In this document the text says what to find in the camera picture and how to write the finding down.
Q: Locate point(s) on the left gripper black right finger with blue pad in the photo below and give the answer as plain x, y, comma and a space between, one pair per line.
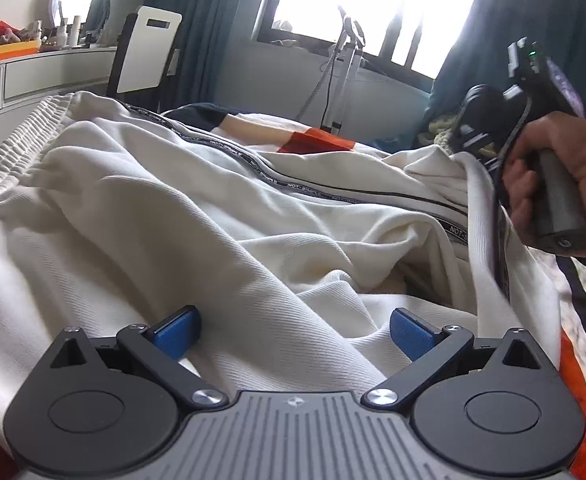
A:
479, 407

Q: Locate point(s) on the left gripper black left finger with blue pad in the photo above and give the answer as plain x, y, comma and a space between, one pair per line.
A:
105, 406

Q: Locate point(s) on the white zip-up jacket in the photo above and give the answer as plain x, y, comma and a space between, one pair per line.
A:
109, 217

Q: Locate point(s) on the person's right hand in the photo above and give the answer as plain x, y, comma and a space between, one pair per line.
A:
550, 153

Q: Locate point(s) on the pale yellow knit garment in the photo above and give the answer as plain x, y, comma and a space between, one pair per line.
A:
439, 126

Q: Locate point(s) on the striped cream black orange blanket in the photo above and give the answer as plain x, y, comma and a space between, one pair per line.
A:
283, 135

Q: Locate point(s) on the teal curtain left of window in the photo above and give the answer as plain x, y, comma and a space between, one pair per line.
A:
203, 42

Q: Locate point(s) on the white drawer dresser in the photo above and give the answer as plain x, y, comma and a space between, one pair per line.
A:
26, 81

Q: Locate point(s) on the black white chair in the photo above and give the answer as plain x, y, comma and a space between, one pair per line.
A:
144, 51

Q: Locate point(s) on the orange box on dresser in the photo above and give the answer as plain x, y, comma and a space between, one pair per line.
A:
17, 49

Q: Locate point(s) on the window with dark frame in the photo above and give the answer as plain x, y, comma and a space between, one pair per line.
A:
415, 34

